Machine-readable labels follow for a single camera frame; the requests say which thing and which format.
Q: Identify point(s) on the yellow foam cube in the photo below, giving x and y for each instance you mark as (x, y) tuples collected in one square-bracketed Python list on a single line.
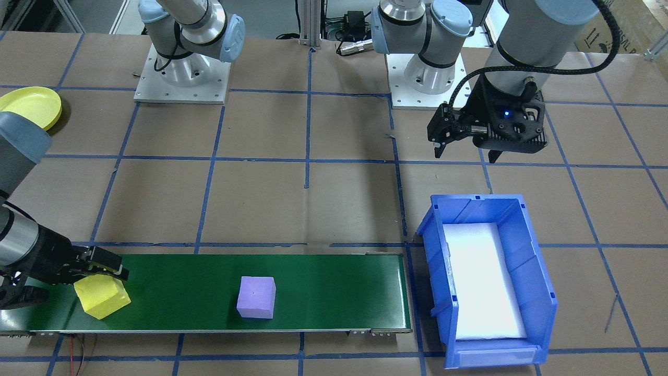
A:
[(102, 300)]

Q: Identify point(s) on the purple foam cube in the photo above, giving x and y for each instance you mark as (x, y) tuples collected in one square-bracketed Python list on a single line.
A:
[(255, 297)]

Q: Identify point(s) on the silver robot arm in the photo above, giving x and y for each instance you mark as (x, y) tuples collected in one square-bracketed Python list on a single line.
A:
[(15, 151), (532, 42)]

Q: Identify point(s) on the yellow plate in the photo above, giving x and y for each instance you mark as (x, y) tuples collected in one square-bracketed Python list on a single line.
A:
[(31, 102)]

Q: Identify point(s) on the green conveyor belt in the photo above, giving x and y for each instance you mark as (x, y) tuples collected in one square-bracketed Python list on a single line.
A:
[(182, 282)]

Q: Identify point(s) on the silver cylindrical connector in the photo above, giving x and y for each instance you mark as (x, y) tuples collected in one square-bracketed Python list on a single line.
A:
[(355, 47)]

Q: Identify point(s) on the white foam pad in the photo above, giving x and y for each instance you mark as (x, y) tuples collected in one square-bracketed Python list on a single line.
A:
[(485, 282)]

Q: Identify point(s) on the black power adapter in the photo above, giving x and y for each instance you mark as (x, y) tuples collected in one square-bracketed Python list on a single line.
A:
[(355, 19)]

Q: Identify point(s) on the blue plastic storage bin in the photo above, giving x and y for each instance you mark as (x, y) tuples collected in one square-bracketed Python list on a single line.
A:
[(535, 308)]

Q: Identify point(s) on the aluminium profile bar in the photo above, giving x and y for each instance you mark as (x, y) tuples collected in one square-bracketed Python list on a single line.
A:
[(658, 52)]

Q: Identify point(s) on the brown cardboard box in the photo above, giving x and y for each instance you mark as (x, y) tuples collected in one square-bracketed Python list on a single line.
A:
[(647, 26)]

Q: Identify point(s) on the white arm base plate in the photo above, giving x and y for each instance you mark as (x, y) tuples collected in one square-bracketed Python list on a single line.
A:
[(209, 94), (407, 99)]

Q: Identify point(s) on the aluminium profile post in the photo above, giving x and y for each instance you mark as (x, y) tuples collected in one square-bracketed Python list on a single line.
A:
[(311, 26)]

